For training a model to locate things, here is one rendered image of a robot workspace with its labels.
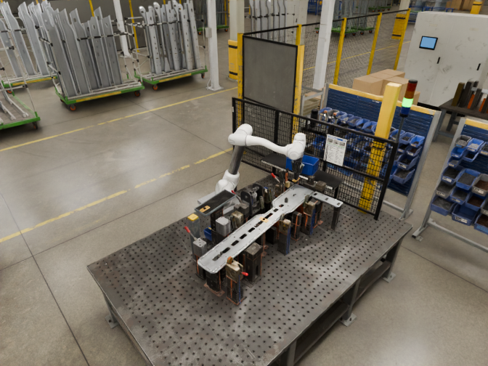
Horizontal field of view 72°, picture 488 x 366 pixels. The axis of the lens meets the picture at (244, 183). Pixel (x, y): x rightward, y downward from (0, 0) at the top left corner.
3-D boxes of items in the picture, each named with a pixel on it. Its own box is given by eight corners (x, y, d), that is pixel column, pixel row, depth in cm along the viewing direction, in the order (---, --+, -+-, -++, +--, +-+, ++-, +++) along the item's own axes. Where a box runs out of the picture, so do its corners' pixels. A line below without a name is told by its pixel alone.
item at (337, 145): (343, 167, 330) (348, 139, 314) (322, 160, 343) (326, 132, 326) (343, 166, 332) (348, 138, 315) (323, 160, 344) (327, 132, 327)
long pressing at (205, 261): (216, 277, 233) (216, 275, 232) (194, 261, 245) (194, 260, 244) (315, 192, 322) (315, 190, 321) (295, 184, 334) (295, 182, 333)
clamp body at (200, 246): (202, 282, 266) (200, 249, 246) (193, 275, 272) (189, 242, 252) (211, 275, 272) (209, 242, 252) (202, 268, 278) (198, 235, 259)
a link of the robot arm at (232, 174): (218, 189, 353) (226, 178, 370) (232, 194, 351) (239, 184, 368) (234, 126, 305) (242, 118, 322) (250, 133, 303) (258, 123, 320)
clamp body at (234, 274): (238, 308, 246) (237, 274, 226) (223, 297, 254) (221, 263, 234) (247, 298, 253) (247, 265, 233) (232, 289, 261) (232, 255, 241)
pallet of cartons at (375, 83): (379, 142, 639) (392, 88, 582) (344, 129, 691) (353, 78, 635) (411, 127, 702) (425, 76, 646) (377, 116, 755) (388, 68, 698)
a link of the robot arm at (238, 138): (244, 136, 293) (249, 130, 303) (225, 135, 299) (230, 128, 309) (245, 149, 300) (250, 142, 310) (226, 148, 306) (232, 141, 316)
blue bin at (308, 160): (312, 176, 338) (314, 165, 331) (285, 168, 352) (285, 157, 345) (318, 169, 350) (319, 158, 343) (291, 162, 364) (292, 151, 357)
